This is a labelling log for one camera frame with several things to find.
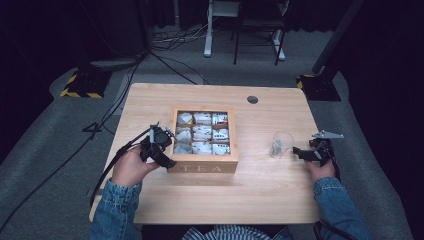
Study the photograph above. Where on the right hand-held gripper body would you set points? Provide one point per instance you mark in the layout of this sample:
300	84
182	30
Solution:
324	148

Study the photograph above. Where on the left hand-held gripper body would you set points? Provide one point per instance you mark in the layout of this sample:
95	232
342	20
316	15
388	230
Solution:
161	138

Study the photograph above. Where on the clear glass cup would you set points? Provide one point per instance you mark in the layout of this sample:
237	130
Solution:
283	138

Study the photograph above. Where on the single grey tea bag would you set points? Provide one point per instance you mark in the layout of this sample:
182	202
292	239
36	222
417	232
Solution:
277	148

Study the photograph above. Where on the wooden tea box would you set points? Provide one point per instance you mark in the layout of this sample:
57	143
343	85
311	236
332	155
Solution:
206	165

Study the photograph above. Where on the group of boxed tea bags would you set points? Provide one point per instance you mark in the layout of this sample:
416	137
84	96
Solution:
202	133

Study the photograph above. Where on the person's right hand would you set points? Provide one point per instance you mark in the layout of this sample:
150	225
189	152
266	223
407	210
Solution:
320	171

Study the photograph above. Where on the person's left hand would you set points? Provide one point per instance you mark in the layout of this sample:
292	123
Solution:
130	168

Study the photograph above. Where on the black yellow striped stand base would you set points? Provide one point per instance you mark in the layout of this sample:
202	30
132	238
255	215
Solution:
318	88
85	85

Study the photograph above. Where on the round grey table grommet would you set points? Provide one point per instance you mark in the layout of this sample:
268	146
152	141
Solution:
252	99

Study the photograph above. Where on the grey flat floor plate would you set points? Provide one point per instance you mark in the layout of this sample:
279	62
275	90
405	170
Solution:
115	63

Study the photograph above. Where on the person's striped shirt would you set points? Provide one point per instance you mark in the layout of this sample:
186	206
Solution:
230	233

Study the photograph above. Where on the black metal chair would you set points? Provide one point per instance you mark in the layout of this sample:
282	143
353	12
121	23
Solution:
237	40

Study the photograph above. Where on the dark slanted stand post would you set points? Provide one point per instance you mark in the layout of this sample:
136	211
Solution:
335	38

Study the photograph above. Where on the white desk frame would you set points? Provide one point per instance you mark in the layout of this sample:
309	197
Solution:
208	36

